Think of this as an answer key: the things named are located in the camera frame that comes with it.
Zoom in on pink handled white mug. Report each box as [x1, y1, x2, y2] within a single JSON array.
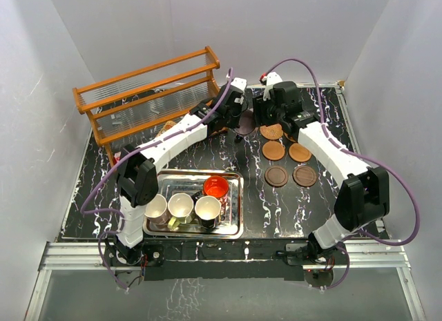
[[144, 194, 170, 225]]

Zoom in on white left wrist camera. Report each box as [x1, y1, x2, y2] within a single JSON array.
[[225, 77, 247, 103]]

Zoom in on orange-red mug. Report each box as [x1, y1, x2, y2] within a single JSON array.
[[203, 175, 229, 199]]

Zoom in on orange wooden shelf rack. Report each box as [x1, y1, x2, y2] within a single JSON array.
[[73, 46, 220, 163]]

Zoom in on woven rattan coaster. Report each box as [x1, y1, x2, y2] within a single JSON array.
[[260, 124, 283, 140], [284, 133, 297, 143]]

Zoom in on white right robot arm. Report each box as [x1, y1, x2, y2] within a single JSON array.
[[253, 81, 390, 264]]

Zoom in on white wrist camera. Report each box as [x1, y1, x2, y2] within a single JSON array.
[[260, 72, 282, 101], [225, 77, 247, 103]]

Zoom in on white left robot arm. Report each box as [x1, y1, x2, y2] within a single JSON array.
[[113, 77, 247, 265]]

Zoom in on purple mug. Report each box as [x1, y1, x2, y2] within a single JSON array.
[[237, 110, 256, 136]]

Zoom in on green handled white mug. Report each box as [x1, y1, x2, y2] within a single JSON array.
[[167, 193, 194, 231]]

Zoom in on light wooden coaster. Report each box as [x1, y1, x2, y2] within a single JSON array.
[[289, 143, 311, 163], [262, 141, 285, 161]]

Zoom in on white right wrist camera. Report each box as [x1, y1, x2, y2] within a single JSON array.
[[260, 72, 282, 101]]

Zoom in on silver metal tray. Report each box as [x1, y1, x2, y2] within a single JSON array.
[[142, 168, 245, 240]]

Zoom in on dark wooden coaster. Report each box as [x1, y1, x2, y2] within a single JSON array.
[[293, 166, 317, 187], [265, 166, 289, 187]]

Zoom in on black white mug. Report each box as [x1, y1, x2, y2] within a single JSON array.
[[195, 195, 222, 230]]

